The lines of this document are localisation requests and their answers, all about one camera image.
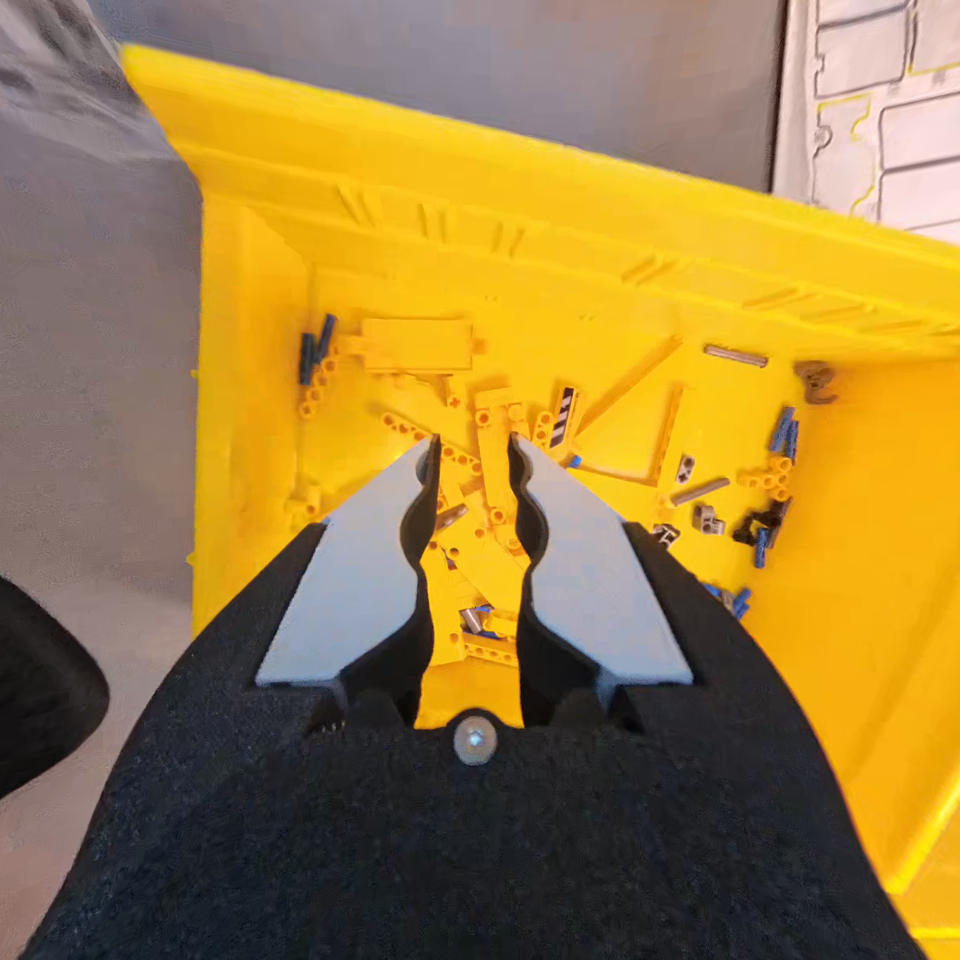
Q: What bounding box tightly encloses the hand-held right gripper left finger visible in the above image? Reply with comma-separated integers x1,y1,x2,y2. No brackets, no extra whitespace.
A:
255,435,441,706

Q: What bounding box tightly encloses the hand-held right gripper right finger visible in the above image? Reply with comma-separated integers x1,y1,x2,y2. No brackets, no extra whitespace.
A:
510,435,696,706

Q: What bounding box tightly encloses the pile of toy bricks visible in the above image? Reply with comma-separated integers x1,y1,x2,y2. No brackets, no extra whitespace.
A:
293,308,841,664

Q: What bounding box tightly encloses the yellow bin with bricks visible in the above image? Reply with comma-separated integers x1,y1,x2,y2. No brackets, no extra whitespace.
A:
120,42,960,940

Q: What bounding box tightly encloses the grey desk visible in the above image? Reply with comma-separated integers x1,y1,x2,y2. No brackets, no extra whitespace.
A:
0,0,811,960

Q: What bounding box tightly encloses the black wrist rest pad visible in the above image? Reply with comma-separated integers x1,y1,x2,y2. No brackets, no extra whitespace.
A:
0,576,112,805

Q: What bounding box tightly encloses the white printed sheet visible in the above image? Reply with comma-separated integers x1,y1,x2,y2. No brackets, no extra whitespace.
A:
771,0,960,250

